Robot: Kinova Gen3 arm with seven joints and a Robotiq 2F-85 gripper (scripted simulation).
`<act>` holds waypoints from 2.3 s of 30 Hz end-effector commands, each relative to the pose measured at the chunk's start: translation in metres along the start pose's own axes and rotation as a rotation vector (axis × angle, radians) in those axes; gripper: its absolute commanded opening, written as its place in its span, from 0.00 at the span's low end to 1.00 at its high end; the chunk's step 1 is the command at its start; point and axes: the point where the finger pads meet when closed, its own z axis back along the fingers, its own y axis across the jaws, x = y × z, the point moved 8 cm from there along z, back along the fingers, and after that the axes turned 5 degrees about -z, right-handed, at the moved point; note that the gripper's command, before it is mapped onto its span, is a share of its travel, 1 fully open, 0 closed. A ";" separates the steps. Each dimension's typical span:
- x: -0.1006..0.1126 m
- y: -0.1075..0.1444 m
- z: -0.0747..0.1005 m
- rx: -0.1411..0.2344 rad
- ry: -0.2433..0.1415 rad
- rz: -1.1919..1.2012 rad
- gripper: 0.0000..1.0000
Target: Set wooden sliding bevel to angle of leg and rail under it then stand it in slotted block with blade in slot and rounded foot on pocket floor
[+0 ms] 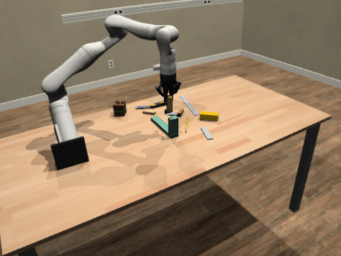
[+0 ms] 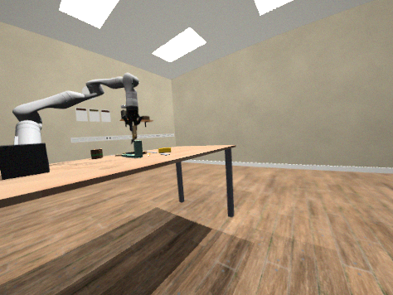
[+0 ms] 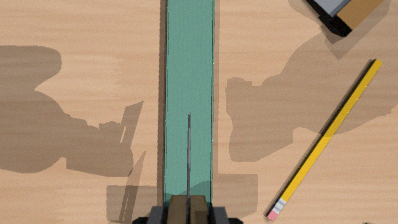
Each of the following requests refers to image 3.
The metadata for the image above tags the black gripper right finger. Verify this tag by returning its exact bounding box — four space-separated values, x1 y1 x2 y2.
209 207 244 224

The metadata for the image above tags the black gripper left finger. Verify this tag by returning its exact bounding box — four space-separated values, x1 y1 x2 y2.
132 206 168 224

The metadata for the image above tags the yellow pencil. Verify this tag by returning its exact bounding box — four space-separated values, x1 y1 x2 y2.
266 59 382 221

